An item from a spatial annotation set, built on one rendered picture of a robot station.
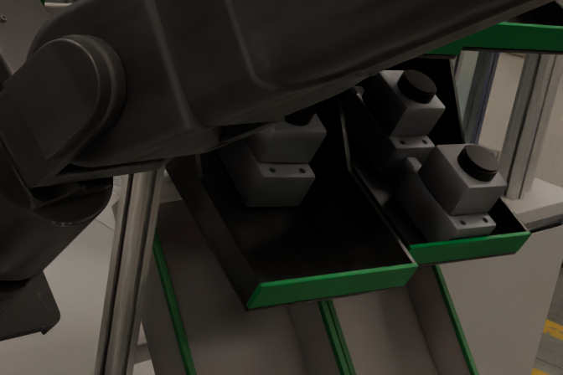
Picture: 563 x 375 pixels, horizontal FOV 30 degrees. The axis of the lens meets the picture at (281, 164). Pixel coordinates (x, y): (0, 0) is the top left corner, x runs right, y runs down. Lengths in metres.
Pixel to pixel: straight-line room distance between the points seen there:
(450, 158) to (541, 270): 1.56
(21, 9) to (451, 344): 0.56
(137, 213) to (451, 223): 0.23
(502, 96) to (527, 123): 2.44
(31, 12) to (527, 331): 2.02
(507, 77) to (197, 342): 3.88
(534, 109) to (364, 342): 1.32
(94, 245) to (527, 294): 1.07
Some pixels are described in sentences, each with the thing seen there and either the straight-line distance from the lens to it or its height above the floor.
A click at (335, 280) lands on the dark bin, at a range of 0.66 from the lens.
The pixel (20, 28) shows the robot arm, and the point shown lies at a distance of 0.43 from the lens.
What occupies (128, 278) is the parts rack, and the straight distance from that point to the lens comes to 0.70.
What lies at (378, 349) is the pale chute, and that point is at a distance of 0.88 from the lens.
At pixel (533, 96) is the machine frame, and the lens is 2.15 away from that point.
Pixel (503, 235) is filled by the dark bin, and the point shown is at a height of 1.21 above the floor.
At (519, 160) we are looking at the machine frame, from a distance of 2.17.
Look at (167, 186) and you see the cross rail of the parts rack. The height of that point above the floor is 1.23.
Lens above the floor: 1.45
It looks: 16 degrees down
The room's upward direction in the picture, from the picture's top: 11 degrees clockwise
